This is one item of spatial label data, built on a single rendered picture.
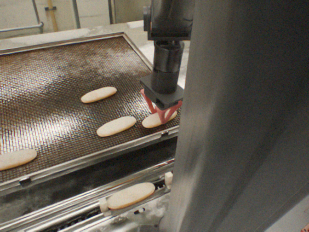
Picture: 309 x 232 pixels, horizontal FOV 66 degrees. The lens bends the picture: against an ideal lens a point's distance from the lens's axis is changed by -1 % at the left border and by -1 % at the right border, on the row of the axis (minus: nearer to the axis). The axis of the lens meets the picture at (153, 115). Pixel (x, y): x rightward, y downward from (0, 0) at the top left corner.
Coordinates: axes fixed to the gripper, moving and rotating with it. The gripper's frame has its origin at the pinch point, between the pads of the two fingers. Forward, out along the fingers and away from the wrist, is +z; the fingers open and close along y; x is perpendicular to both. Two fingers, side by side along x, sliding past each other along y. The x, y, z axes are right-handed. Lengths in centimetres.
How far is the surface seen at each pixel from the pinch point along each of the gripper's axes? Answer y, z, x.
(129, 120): 2.5, 0.2, 7.1
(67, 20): 331, 119, -85
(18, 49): 48, 1, 21
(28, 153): 5.2, 0.3, 29.5
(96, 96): 14.3, 0.2, 10.0
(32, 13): 341, 105, -41
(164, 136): -5.2, 1.3, 2.2
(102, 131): 2.9, 0.4, 14.0
